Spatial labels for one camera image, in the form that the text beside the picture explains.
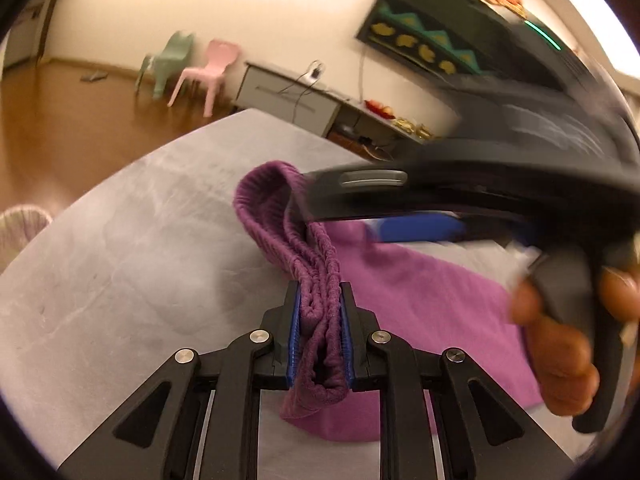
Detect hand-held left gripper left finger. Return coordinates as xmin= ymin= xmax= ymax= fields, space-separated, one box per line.
xmin=57 ymin=281 xmax=301 ymax=480

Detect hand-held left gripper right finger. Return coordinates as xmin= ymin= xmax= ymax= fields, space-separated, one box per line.
xmin=341 ymin=282 xmax=576 ymax=480

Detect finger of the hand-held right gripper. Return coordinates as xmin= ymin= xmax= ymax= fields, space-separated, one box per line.
xmin=302 ymin=162 xmax=506 ymax=223
xmin=365 ymin=212 xmax=536 ymax=248

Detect purple pants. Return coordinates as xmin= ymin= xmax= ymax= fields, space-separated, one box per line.
xmin=234 ymin=161 xmax=546 ymax=443

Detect person's right hand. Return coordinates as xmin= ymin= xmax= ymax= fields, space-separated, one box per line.
xmin=510 ymin=266 xmax=640 ymax=417

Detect long dark low sideboard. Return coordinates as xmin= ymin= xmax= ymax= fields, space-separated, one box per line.
xmin=325 ymin=97 xmax=451 ymax=163

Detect row of golden jars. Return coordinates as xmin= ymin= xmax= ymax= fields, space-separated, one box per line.
xmin=392 ymin=116 xmax=441 ymax=142

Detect red decoration on sideboard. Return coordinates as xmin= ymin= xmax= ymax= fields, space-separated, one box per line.
xmin=364 ymin=99 xmax=398 ymax=118

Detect grey drawer cabinet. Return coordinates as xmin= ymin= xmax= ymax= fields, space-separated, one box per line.
xmin=232 ymin=61 xmax=346 ymax=137

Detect grey bed cover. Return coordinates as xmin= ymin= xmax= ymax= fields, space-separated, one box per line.
xmin=0 ymin=109 xmax=640 ymax=480

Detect pink plastic chair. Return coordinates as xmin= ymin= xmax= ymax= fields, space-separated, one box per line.
xmin=167 ymin=39 xmax=242 ymax=117

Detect green plastic chair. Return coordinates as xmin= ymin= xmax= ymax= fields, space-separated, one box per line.
xmin=135 ymin=31 xmax=197 ymax=101

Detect wicker basket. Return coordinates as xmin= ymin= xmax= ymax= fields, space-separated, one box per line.
xmin=0 ymin=204 xmax=53 ymax=273

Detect wooden door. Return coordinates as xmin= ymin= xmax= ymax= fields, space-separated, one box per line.
xmin=0 ymin=0 xmax=68 ymax=68

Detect charger with cable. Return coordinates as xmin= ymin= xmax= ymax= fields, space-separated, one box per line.
xmin=277 ymin=60 xmax=328 ymax=121

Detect wall-mounted television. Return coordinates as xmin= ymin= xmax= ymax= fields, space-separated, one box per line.
xmin=355 ymin=0 xmax=566 ymax=92

